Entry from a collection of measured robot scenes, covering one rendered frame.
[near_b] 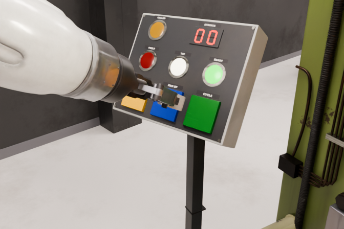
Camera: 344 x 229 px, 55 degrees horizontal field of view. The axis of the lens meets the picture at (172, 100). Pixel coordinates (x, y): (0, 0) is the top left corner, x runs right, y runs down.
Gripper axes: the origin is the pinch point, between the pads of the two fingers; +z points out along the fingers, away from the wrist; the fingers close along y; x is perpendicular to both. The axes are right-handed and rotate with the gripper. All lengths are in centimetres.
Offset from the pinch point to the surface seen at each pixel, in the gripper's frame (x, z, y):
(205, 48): 14.6, 13.5, -4.2
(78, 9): 53, 106, -176
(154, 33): 16.4, 13.1, -20.3
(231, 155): -19, 184, -57
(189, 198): -26.2, 40.5, -9.9
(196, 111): -0.3, 12.6, -1.0
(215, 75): 8.7, 13.0, 0.7
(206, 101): 2.3, 12.6, 0.7
